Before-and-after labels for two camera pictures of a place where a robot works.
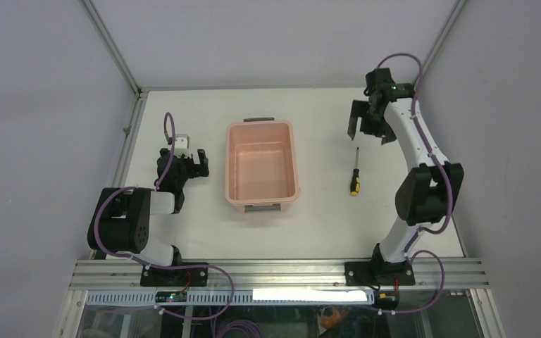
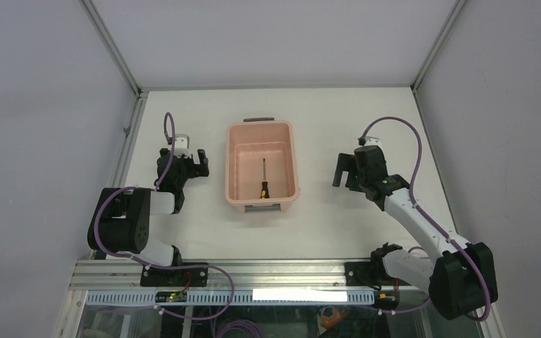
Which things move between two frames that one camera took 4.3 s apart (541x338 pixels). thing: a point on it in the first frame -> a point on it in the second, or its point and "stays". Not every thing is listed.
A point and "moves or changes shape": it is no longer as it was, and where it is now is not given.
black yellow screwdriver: x=356 y=183 moves or changes shape
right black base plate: x=378 y=274 stays
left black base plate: x=191 y=277 stays
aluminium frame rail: x=127 y=275 stays
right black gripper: x=359 y=109 -> x=346 y=162
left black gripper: x=201 y=168 stays
